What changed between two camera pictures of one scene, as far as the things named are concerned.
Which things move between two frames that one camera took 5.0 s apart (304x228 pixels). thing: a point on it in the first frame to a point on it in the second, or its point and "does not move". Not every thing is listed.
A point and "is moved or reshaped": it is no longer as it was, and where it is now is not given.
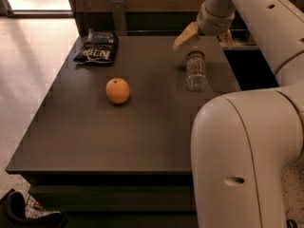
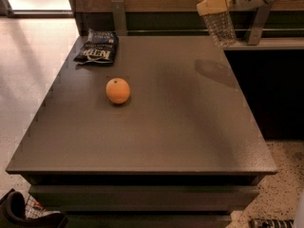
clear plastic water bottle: (196, 77) is moved or reshaped
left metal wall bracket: (119, 15) does not move
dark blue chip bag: (101, 47) does not move
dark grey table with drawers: (112, 147) does not move
